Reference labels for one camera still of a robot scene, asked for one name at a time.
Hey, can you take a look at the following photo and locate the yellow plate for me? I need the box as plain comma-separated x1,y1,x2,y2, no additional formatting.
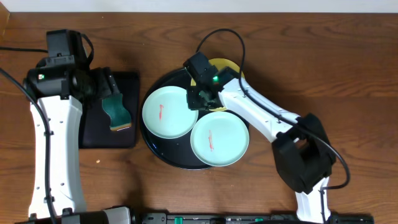
190,58,240,112

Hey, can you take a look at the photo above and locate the round black tray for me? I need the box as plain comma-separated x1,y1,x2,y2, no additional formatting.
140,68,249,170

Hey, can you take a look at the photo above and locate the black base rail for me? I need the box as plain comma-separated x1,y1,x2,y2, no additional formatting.
141,213,375,224

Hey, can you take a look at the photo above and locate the rectangular black tray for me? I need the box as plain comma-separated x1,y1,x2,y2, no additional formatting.
79,72,140,149

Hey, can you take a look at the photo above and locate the green yellow sponge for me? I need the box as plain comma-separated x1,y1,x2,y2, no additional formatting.
102,93,132,131

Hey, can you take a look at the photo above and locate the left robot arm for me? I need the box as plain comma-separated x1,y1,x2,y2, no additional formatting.
24,29,134,224

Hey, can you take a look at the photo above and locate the light green plate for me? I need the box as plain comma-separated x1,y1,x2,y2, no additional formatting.
190,112,249,167
142,86,198,139

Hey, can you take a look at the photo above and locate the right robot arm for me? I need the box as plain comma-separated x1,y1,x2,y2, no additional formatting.
183,52,336,223

